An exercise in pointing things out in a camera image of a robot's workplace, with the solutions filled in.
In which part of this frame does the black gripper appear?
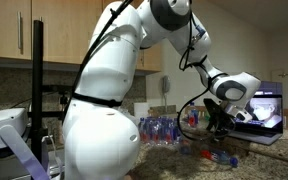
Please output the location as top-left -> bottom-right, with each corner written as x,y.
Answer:
205,109 -> 237,141

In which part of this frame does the clear Fiji water bottle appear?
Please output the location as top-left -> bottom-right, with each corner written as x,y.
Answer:
187,102 -> 200,128
199,148 -> 239,169
178,140 -> 200,156

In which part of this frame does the plastic-wrapped water bottle pack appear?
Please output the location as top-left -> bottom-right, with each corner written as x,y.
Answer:
137,115 -> 182,145

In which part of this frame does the grey laptop computer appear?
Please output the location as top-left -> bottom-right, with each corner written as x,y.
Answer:
228,94 -> 284,146

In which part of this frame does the flat computer monitor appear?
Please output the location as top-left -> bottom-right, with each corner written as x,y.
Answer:
257,80 -> 283,98

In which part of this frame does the white door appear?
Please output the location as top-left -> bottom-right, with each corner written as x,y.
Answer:
271,68 -> 288,109

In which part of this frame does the black stand pole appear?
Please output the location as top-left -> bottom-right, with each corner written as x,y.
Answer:
30,19 -> 46,164

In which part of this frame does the white VR headset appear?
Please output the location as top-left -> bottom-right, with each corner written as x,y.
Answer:
0,107 -> 65,180

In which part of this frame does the grey wall phone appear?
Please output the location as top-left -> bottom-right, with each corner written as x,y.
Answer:
161,75 -> 172,95

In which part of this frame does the black velcro strap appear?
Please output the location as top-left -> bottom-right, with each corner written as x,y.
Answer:
192,54 -> 209,69
71,92 -> 123,108

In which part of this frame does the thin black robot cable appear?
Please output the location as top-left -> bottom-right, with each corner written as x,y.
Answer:
177,9 -> 238,143

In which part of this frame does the thick black robot hose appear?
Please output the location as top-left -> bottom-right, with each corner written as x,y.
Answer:
62,0 -> 135,123

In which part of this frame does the silver cabinet handle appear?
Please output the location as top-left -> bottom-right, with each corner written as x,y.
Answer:
17,11 -> 23,51

